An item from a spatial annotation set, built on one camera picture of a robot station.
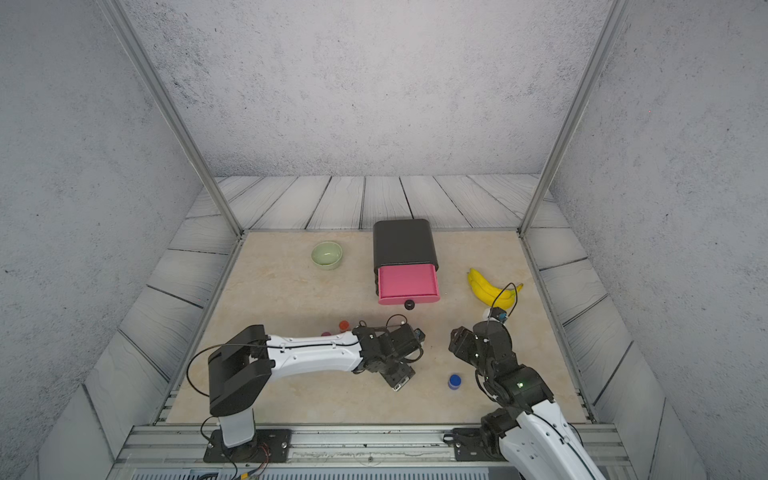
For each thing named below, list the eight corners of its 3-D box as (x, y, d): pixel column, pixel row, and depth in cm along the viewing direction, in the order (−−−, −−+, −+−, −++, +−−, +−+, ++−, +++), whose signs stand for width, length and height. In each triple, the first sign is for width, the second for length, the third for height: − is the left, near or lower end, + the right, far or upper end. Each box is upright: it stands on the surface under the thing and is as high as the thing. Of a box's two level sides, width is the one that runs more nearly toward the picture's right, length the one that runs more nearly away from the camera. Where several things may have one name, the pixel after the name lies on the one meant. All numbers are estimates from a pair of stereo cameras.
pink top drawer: (379, 324, 96) (377, 297, 85) (380, 293, 104) (378, 265, 92) (434, 324, 96) (439, 297, 84) (431, 293, 104) (435, 264, 92)
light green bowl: (311, 273, 110) (308, 264, 106) (316, 249, 118) (314, 240, 114) (339, 273, 110) (337, 264, 106) (343, 249, 118) (341, 240, 114)
